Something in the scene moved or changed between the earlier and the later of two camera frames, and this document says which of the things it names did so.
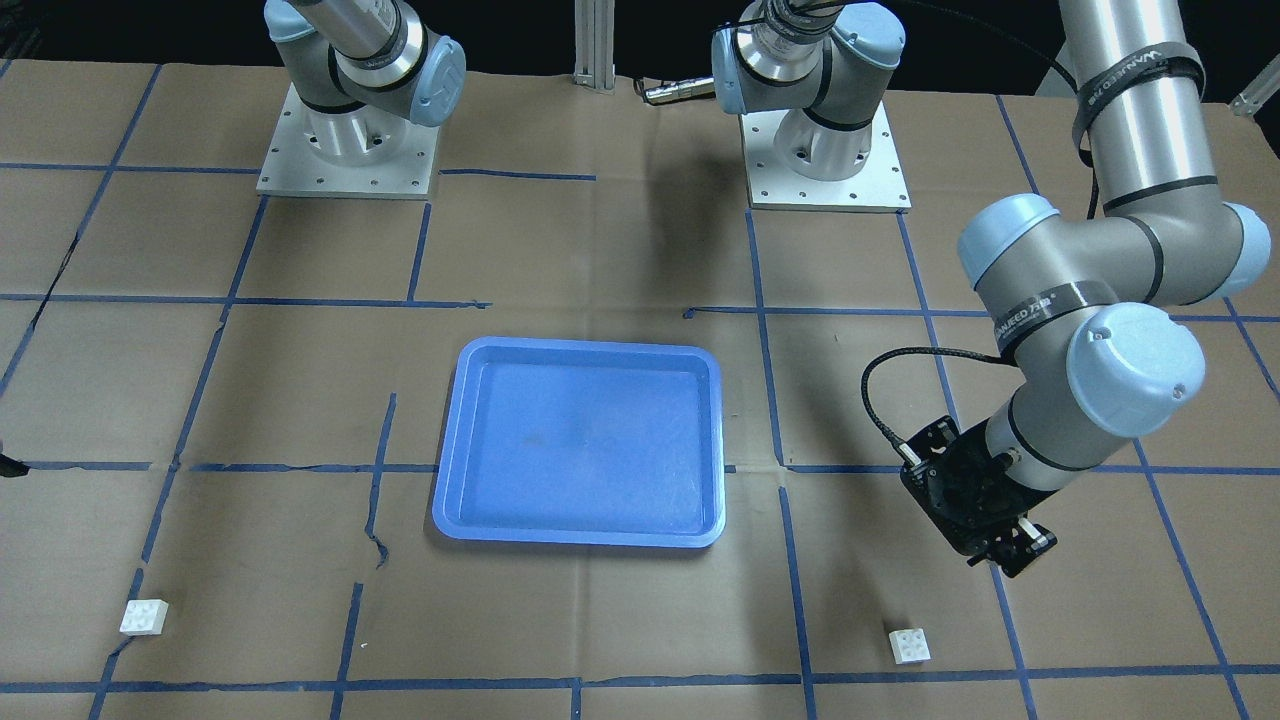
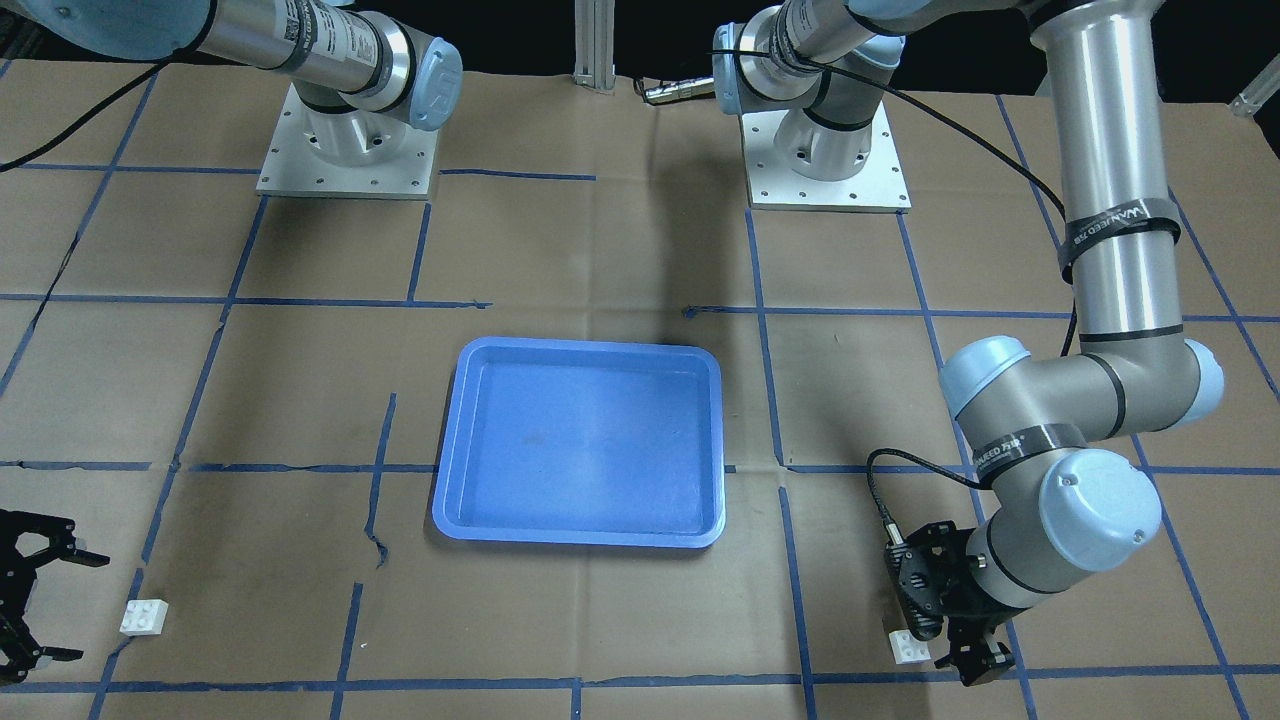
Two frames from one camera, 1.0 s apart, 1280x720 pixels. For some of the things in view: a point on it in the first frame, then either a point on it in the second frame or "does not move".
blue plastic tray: (552, 442) does not move
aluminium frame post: (595, 44) does not move
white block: (144, 617) does not move
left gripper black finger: (1035, 539) -> (977, 659)
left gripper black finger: (974, 560) -> (924, 625)
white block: (909, 645) does not move
